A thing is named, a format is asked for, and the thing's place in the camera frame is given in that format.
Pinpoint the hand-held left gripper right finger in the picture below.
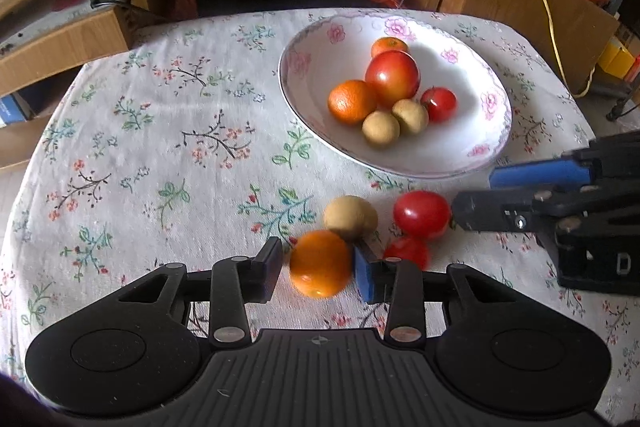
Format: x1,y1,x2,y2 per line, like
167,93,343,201
352,241,518,344

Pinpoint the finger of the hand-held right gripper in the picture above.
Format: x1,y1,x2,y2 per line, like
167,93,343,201
452,189,557,232
488,157,602,189

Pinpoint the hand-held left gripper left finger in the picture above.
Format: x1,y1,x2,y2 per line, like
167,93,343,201
117,237,284,349

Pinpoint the orange mandarin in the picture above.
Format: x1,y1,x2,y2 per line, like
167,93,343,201
289,229,354,299
327,79,378,126
370,36,410,58

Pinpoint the small red cherry tomato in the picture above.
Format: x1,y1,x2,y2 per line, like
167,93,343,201
393,190,453,241
383,236,431,272
420,87,458,123

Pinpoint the brown longan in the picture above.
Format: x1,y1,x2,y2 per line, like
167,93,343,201
323,195,379,242
391,99,430,136
361,110,401,148

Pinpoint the white floral bowl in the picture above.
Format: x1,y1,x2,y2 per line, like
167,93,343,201
278,12,514,180

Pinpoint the large red tomato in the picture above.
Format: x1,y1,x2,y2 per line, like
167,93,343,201
364,50,421,104

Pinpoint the yellow box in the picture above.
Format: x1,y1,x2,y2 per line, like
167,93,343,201
596,36,640,76

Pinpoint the floral tablecloth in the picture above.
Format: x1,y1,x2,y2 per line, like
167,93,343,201
0,8,640,424

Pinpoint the blue and white box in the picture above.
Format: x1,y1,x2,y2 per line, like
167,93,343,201
0,93,32,128

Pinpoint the silver media player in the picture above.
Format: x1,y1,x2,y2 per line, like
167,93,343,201
0,0,127,54

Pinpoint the yellow cable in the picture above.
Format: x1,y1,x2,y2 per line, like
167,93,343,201
474,0,595,98

